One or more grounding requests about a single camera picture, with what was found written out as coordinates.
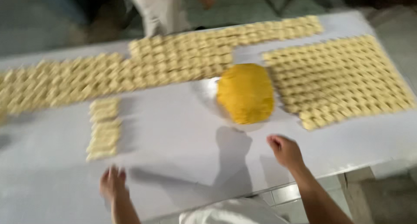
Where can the person's right hand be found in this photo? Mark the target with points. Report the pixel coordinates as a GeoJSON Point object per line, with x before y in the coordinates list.
{"type": "Point", "coordinates": [286, 151]}

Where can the yellow dough ball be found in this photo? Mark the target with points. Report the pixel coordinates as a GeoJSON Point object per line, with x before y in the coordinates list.
{"type": "Point", "coordinates": [245, 93]}

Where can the square block of dough pieces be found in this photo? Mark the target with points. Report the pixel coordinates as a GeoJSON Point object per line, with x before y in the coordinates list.
{"type": "Point", "coordinates": [335, 79]}

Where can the person's left fingers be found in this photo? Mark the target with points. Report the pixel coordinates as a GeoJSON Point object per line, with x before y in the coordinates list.
{"type": "Point", "coordinates": [112, 173]}

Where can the short column of dough pieces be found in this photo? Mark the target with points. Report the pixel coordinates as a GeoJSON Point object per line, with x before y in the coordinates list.
{"type": "Point", "coordinates": [104, 128]}

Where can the long spread of dough pieces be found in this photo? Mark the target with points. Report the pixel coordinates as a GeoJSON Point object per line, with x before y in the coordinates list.
{"type": "Point", "coordinates": [153, 62]}

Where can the person's left hand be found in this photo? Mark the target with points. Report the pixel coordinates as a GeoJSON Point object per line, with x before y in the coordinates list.
{"type": "Point", "coordinates": [112, 184]}

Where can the person's right fingers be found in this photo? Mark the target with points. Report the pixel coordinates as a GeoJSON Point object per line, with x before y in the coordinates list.
{"type": "Point", "coordinates": [273, 142]}

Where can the person's white shirt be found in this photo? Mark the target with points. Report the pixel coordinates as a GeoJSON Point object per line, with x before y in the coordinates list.
{"type": "Point", "coordinates": [229, 212]}

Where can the metal bowl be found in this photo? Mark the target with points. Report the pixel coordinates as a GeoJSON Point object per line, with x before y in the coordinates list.
{"type": "Point", "coordinates": [208, 93]}

